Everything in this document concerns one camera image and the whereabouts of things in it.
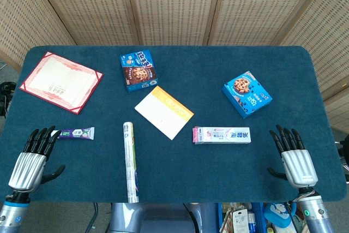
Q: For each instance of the grey robot torso base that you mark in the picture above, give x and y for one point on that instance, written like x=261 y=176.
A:
x=152 y=219

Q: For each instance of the purple toothpaste tube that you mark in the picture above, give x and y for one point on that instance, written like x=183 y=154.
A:
x=79 y=133

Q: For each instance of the white cling film roll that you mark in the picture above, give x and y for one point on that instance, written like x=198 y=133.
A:
x=130 y=162

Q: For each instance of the blue chocolate chip cookie box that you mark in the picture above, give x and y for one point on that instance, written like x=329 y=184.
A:
x=245 y=94

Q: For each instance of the blue plastic crate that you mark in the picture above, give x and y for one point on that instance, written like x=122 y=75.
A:
x=257 y=216

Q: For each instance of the wooden rattan folding screen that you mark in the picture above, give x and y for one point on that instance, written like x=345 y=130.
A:
x=174 y=6

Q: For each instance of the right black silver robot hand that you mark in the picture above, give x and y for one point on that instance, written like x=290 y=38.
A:
x=298 y=167

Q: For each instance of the white pink toothpaste box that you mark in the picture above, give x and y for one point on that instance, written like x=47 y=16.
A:
x=223 y=135

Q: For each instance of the red certificate folder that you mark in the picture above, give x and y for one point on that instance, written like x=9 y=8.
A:
x=60 y=83

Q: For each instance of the blue felt table cover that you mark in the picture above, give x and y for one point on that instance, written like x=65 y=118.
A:
x=191 y=167

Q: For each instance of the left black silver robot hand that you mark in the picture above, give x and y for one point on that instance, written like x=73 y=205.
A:
x=27 y=167

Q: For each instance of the blue cartoon pouch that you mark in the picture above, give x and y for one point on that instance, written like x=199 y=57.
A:
x=276 y=215

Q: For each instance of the blue brown cookie box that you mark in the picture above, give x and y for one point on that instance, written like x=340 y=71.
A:
x=139 y=72

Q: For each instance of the white packaged item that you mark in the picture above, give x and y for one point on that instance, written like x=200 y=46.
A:
x=240 y=220

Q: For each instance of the black equipment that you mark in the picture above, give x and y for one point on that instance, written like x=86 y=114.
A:
x=4 y=99

